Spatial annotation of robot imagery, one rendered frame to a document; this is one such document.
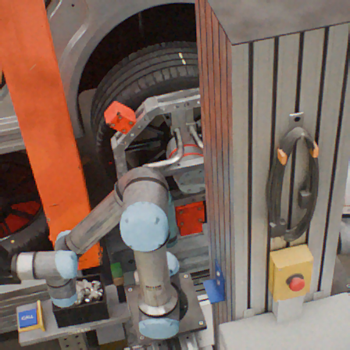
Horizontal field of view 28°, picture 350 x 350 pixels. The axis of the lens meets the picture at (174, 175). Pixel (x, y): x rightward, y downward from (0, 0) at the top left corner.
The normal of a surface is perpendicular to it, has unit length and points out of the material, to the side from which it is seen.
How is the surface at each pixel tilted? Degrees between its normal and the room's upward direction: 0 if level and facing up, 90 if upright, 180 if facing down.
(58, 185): 90
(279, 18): 0
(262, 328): 0
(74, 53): 90
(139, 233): 82
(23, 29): 90
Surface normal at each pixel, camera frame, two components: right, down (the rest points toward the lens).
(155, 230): -0.06, 0.60
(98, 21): 0.23, 0.67
